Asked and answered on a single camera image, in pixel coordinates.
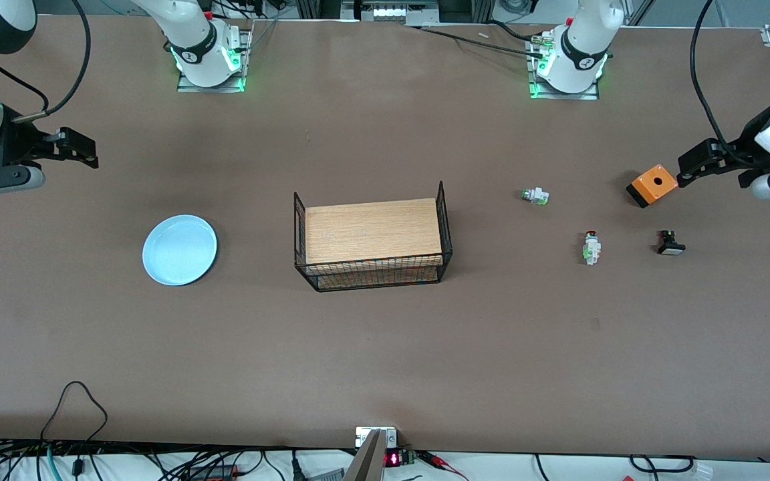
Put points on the metal rack with light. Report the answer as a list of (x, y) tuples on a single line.
[(392, 12)]

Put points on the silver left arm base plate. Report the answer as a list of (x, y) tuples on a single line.
[(562, 96)]

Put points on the wooden board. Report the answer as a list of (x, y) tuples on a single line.
[(371, 230)]

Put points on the black power adapter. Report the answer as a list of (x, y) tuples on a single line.
[(214, 471)]

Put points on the right gripper grey-white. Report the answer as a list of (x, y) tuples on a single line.
[(16, 142)]

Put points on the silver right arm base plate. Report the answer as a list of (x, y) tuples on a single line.
[(192, 87)]

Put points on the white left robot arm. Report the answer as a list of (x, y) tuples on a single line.
[(582, 47)]

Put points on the silver camera mount bracket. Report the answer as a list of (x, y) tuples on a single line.
[(362, 435)]

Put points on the grey camera post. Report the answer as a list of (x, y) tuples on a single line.
[(368, 461)]

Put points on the circuit board red display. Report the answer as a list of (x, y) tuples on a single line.
[(395, 458)]

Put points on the left gripper grey-white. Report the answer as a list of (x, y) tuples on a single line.
[(740, 151)]

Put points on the small white green connector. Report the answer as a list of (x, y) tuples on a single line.
[(536, 196)]

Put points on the red push button switch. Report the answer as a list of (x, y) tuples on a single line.
[(591, 248)]

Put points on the black square push button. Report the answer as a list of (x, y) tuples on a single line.
[(671, 246)]

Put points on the light blue round plate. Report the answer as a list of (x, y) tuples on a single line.
[(180, 250)]

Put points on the orange button enclosure box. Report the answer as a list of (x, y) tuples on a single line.
[(652, 186)]

